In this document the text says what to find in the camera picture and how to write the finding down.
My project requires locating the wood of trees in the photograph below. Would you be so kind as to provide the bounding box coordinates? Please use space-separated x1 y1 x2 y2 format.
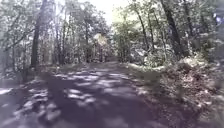
0 0 224 84

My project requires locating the leaf-covered ground verge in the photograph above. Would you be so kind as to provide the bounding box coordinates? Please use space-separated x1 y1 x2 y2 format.
121 56 224 128

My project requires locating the grey asphalt path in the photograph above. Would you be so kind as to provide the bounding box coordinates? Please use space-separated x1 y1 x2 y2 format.
0 61 174 128

